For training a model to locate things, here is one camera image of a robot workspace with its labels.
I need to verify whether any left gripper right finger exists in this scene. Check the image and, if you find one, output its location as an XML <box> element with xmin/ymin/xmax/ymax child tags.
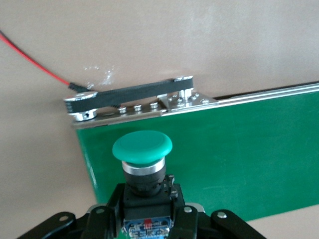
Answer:
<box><xmin>170</xmin><ymin>183</ymin><xmax>207</xmax><ymax>239</ymax></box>

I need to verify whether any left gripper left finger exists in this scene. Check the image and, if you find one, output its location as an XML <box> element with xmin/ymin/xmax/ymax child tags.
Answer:
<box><xmin>84</xmin><ymin>183</ymin><xmax>125</xmax><ymax>239</ymax></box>

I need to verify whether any green push button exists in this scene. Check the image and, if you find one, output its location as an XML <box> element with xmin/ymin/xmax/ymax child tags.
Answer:
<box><xmin>112</xmin><ymin>130</ymin><xmax>185</xmax><ymax>239</ymax></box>

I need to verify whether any green conveyor belt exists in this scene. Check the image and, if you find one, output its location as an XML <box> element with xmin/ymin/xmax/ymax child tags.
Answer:
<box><xmin>63</xmin><ymin>74</ymin><xmax>319</xmax><ymax>222</ymax></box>

